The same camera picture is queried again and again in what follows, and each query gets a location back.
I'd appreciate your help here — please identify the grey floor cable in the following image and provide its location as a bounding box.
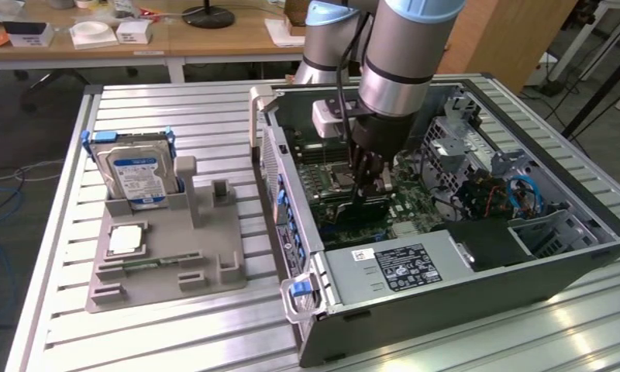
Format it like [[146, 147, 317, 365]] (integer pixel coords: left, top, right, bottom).
[[0, 159, 64, 182]]

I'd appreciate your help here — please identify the black chair base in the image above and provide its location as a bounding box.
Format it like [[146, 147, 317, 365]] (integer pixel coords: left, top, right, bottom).
[[17, 69, 92, 113]]

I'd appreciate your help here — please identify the installed RAM stick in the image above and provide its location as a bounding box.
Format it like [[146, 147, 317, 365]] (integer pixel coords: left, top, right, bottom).
[[312, 191, 356, 213]]

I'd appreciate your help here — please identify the CPU socket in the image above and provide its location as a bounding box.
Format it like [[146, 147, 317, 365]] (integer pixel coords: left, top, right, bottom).
[[328, 161, 356, 191]]

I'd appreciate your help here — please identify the grey foil packet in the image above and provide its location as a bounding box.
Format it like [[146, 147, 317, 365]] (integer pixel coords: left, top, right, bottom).
[[110, 0, 136, 19]]

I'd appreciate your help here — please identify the black stand leg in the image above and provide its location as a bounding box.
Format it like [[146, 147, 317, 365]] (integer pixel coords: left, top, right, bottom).
[[560, 0, 620, 139]]

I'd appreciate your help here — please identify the grey power supply unit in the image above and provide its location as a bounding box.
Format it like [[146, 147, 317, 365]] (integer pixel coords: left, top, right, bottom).
[[322, 230, 475, 307]]

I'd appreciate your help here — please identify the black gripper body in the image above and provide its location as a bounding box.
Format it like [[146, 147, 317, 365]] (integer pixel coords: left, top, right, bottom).
[[349, 113, 410, 163]]

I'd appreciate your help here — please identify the hard disk with blue carrier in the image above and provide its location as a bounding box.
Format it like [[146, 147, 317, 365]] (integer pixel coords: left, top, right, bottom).
[[80, 126, 180, 212]]

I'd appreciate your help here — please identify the black plastic shroud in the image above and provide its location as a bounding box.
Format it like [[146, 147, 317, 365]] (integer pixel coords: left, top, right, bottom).
[[437, 219, 537, 273]]

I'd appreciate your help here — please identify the perforated metal disk bay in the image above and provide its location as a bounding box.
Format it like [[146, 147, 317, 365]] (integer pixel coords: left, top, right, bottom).
[[420, 115, 495, 191]]

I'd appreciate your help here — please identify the blue floor cable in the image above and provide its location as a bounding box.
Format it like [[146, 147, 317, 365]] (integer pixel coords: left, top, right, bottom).
[[0, 184, 21, 331]]

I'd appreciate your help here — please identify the clear plastic bag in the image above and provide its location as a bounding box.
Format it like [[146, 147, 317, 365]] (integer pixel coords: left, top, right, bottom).
[[0, 0, 28, 29]]

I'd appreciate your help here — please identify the green motherboard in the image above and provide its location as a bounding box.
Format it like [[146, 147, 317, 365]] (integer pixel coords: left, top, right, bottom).
[[288, 129, 448, 251]]

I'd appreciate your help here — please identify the Nvidia graphics card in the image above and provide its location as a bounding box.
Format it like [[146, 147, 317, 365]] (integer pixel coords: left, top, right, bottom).
[[317, 193, 392, 237]]

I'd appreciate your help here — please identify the blue card retention latch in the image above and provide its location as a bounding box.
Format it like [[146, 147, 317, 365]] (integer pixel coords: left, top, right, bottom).
[[274, 174, 306, 264]]

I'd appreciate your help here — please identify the wooden cabinet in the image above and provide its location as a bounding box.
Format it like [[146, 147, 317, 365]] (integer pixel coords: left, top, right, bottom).
[[433, 0, 583, 96]]

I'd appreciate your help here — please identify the dark RAM slot bank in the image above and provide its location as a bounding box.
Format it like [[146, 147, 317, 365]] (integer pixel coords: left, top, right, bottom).
[[293, 137, 353, 163]]

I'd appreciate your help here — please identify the white box on floor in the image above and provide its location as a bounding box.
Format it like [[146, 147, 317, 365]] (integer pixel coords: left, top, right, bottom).
[[525, 52, 564, 91]]

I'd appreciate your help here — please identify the wooden desk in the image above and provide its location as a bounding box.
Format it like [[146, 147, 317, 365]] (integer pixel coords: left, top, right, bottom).
[[0, 0, 452, 84]]

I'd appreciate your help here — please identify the grey printed parts rack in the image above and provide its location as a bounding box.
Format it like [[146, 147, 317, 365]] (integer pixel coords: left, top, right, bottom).
[[85, 154, 248, 315]]

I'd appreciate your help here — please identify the silver CPU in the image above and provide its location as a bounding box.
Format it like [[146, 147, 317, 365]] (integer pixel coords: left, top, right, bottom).
[[106, 226, 145, 255]]

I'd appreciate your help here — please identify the white paper stack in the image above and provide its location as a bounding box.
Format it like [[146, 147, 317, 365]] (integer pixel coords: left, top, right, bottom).
[[264, 17, 309, 48]]

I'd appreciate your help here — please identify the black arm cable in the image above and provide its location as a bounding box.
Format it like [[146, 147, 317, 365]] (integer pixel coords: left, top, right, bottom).
[[333, 11, 376, 156]]

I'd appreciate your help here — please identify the blue wire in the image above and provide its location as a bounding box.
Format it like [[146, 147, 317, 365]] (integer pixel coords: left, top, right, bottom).
[[504, 175, 544, 219]]

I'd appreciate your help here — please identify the white tray with round hollow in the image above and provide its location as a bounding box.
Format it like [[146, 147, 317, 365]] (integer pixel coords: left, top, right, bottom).
[[68, 21, 120, 50]]

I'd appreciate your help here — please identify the white box with black top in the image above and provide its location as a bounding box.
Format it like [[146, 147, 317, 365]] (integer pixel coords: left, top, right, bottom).
[[2, 21, 56, 49]]

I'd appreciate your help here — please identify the black lamp base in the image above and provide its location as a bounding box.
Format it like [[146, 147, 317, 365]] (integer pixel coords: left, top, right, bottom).
[[181, 0, 236, 29]]

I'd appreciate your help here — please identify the white labelled box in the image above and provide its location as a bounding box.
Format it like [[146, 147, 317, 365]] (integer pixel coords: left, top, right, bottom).
[[114, 19, 153, 45]]

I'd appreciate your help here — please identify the red wire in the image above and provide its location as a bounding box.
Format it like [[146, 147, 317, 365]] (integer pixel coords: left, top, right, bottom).
[[483, 181, 500, 218]]

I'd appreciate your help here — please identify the green RAM stick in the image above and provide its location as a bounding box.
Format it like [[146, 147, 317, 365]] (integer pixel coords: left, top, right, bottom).
[[117, 255, 197, 270]]

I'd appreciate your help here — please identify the brown cardboard box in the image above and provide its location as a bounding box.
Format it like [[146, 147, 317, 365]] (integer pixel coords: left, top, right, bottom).
[[282, 0, 310, 28]]

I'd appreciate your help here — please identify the open black PC case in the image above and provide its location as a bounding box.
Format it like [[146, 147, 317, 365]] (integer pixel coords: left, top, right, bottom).
[[249, 73, 620, 368]]

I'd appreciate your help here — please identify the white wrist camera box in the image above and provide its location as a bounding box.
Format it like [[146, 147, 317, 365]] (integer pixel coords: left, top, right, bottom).
[[310, 99, 356, 140]]

